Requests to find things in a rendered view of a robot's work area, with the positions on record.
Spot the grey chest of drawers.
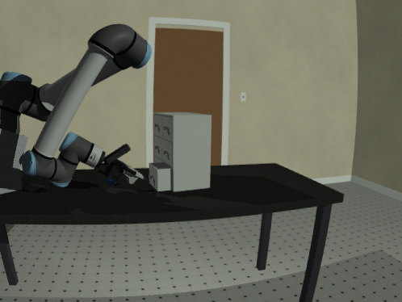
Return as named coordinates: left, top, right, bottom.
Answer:
left=154, top=112, right=211, bottom=192

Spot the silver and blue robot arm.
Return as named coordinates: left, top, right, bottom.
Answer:
left=0, top=24, right=152, bottom=187

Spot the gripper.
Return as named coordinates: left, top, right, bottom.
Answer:
left=94, top=152, right=147, bottom=184

